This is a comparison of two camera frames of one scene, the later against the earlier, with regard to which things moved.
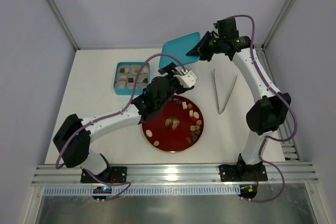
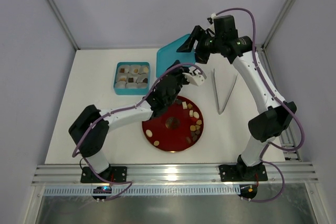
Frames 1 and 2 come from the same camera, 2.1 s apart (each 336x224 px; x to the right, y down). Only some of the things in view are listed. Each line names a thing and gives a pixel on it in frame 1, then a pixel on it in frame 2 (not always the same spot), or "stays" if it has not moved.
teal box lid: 179,47 stays
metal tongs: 220,112 stays
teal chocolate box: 125,77 stays
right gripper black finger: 204,49 to 189,45
